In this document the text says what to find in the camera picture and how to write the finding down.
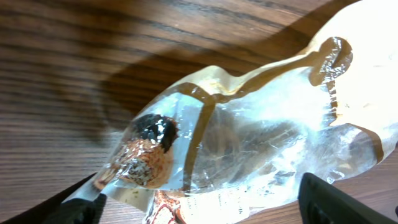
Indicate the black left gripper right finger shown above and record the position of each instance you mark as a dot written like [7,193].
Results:
[321,203]

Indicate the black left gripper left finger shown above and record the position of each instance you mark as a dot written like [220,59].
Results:
[56,211]

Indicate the beige nut snack pouch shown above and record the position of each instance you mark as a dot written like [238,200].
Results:
[214,148]

